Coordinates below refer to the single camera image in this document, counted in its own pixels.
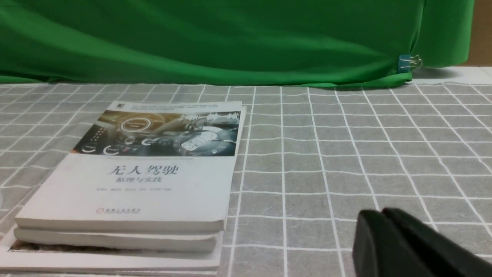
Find bottom large white book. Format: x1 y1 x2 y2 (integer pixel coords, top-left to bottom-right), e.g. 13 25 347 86
1 231 223 277

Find white self-driving book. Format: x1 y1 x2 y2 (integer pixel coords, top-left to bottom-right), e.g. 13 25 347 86
15 101 247 233

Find middle white book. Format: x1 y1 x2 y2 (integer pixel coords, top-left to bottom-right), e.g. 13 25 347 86
13 227 223 253

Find green backdrop cloth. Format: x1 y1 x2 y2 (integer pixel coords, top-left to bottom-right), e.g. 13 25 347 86
0 0 474 87

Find grey checked tablecloth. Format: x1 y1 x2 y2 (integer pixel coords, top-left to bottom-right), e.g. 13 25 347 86
0 67 492 277

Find blue binder clip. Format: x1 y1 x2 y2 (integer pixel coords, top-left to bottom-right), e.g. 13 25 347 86
397 54 423 74

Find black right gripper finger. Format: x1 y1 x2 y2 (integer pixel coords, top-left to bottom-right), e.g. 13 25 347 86
352 207 492 277

